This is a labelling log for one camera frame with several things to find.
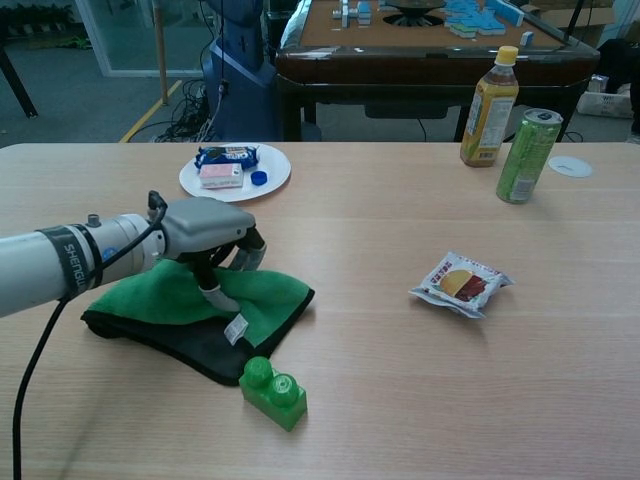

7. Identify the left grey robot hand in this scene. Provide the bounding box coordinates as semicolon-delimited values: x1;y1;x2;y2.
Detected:
159;196;267;314

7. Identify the green microfibre cloth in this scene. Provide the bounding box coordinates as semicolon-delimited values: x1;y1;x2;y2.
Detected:
80;256;317;388

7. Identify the pink white small box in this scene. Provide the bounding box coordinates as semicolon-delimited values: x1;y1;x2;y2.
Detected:
198;163;247;192

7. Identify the blue cookie packet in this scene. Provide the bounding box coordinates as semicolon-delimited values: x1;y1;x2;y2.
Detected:
193;143;263;170

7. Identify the white round plate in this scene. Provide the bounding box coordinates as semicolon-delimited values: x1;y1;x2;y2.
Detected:
178;142;293;203

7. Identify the blue machine base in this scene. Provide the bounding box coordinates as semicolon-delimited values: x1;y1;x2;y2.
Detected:
201;0;282;145

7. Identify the wooden pole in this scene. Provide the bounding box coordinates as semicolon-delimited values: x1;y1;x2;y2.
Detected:
153;0;170;107

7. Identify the green toy brick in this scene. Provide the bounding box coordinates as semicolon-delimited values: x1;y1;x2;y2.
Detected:
237;355;309;433

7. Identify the burger print snack packet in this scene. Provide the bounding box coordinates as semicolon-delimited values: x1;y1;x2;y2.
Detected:
407;250;516;321

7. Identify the dark brown mahjong table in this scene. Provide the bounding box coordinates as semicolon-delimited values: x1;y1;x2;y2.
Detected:
274;0;602;145

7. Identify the yellow capped tea bottle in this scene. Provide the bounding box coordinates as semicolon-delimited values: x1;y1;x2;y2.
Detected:
459;45;521;168

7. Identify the green drink can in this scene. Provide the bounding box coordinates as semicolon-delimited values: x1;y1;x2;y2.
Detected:
495;106;564;205

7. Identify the white round grommet cover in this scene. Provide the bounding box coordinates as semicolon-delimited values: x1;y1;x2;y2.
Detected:
547;154;594;179

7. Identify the white plastic bag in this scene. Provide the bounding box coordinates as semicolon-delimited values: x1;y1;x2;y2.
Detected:
576;74;637;120

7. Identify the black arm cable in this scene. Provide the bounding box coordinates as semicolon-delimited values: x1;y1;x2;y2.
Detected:
11;189;169;480

